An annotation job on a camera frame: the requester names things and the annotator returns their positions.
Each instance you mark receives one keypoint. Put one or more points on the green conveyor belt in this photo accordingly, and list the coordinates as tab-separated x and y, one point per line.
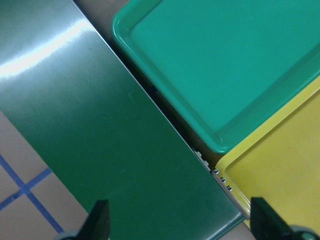
87	117

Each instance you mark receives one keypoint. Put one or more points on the green plastic tray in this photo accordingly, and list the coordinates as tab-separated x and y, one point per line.
226	66

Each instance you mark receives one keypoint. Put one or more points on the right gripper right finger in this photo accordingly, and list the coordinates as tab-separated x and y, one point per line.
265	223

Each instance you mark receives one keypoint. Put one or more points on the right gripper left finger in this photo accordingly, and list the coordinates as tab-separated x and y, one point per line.
97	225

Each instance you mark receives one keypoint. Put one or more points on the yellow plastic tray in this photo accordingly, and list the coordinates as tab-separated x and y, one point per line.
280	162

